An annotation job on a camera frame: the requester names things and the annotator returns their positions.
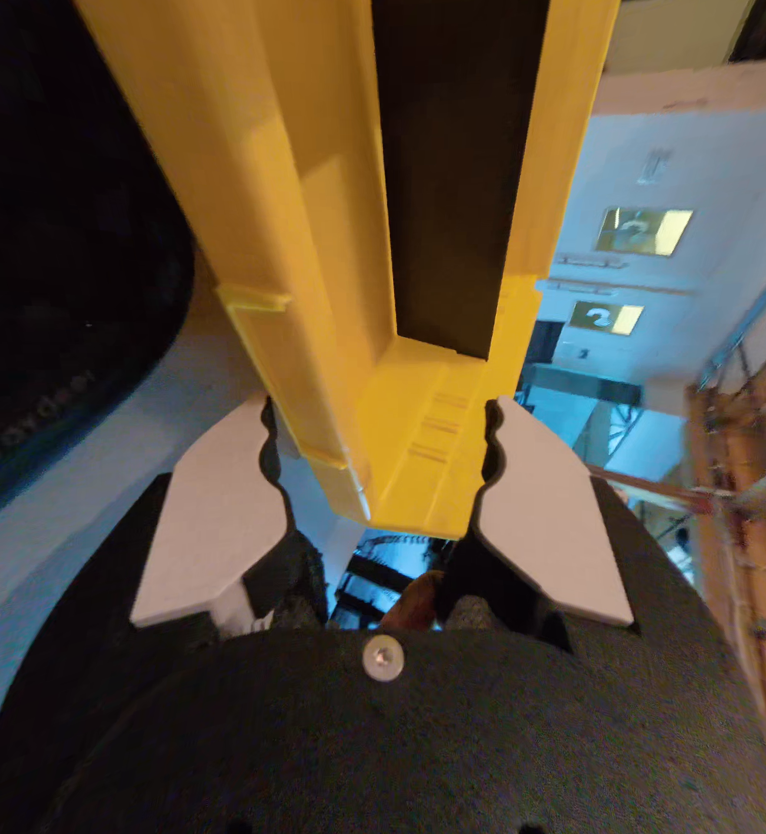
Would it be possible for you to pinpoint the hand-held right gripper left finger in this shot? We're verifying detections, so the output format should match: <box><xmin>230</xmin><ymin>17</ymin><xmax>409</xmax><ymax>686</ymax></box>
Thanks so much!
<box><xmin>129</xmin><ymin>395</ymin><xmax>294</xmax><ymax>638</ymax></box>

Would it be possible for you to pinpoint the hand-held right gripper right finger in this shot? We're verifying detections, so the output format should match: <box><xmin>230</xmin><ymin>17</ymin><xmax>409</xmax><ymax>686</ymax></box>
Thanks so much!
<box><xmin>471</xmin><ymin>395</ymin><xmax>636</xmax><ymax>629</ymax></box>

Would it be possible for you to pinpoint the yellow plastic bin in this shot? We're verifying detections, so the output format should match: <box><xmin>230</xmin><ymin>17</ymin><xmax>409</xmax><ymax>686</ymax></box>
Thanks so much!
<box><xmin>73</xmin><ymin>0</ymin><xmax>621</xmax><ymax>540</ymax></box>

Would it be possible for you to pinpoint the black bin divider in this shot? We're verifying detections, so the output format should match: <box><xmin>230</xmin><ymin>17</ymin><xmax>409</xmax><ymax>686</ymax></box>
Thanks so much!
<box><xmin>371</xmin><ymin>0</ymin><xmax>550</xmax><ymax>361</ymax></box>

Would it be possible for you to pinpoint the phone booth window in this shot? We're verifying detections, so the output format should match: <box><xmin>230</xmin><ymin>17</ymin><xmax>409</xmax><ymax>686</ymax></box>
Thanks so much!
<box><xmin>568</xmin><ymin>300</ymin><xmax>645</xmax><ymax>337</ymax></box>
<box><xmin>593</xmin><ymin>206</ymin><xmax>694</xmax><ymax>257</ymax></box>

